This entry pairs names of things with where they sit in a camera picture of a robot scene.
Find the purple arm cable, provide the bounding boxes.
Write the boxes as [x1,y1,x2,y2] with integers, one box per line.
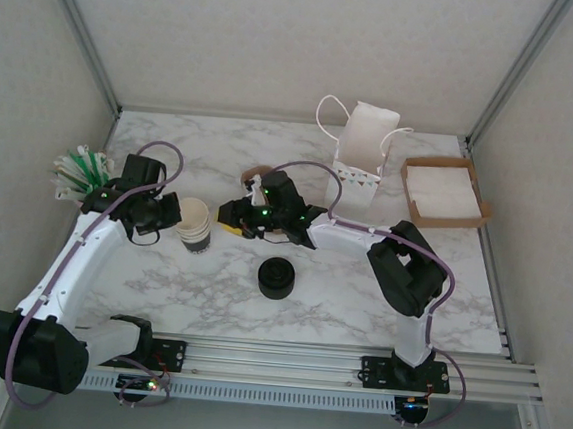
[248,157,487,429]
[0,128,193,424]

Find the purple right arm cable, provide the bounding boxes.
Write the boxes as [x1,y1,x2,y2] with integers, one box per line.
[248,157,487,429]

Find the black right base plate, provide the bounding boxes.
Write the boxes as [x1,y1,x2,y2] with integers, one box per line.
[359,354,453,395]

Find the black lidded cup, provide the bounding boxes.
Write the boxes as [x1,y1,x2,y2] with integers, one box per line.
[254,254,298,301]

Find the white paper bag with handles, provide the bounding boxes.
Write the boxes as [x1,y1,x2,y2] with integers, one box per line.
[307,94,418,214]

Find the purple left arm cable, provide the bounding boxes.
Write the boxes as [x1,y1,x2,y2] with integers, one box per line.
[0,128,193,424]

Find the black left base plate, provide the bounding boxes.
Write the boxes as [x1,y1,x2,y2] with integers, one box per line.
[145,337,189,373]

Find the brown cardboard tray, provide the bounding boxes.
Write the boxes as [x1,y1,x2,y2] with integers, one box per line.
[395,151,497,234]

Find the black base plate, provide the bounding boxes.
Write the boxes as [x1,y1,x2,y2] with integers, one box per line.
[145,337,189,373]
[359,354,453,395]

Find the circuit board with lights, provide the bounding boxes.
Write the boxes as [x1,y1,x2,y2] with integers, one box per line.
[395,394,433,425]
[114,372,163,396]

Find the grey slotted cable duct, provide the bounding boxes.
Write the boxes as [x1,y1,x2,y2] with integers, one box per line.
[78,369,400,417]

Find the aluminium mounting rail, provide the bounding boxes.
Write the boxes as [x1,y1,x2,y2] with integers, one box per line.
[74,324,548,412]

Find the aluminium back rail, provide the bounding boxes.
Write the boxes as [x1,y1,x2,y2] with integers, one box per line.
[117,102,470,143]

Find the aluminium side rail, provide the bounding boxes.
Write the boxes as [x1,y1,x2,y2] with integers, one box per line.
[438,136,535,364]

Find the aluminium frame post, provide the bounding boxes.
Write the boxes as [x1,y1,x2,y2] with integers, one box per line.
[24,0,134,117]
[464,0,573,156]

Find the green and white stirrer sticks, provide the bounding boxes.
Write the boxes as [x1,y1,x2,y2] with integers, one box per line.
[48,139,118,206]

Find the stack of paper cups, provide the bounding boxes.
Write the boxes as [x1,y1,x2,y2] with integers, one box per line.
[172,195,217,257]

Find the white napkin stack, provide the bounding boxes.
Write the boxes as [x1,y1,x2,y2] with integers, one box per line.
[402,162,487,224]

